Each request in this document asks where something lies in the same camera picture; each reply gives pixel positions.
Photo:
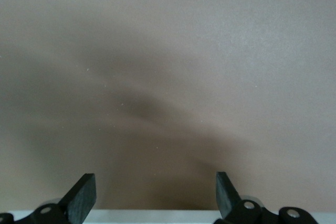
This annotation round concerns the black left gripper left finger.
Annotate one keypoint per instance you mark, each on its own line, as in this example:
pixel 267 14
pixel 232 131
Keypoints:
pixel 78 197

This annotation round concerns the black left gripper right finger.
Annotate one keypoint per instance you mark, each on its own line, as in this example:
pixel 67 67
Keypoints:
pixel 227 197

